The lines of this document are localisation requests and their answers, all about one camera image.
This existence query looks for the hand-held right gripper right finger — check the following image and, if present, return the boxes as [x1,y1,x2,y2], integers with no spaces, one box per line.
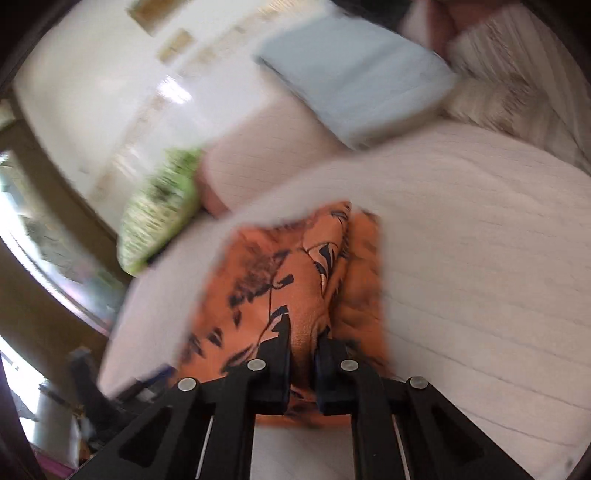
[315,338,536,480]

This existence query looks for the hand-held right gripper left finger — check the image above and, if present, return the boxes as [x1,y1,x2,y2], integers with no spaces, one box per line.
[85,314,293,480]

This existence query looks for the orange floral garment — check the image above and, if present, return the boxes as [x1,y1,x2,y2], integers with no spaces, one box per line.
[174,200,391,428]

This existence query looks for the glass panel wooden door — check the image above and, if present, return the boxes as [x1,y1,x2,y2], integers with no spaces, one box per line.
[0,152,125,324]

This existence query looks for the green patterned pillow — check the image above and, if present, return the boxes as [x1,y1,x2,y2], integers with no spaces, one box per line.
[115,147,204,278]

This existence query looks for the light blue folded cloth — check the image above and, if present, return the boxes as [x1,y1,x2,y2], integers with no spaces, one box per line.
[253,9,460,151]

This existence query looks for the white knitted cloth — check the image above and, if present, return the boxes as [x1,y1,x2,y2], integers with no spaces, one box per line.
[443,9,591,167]

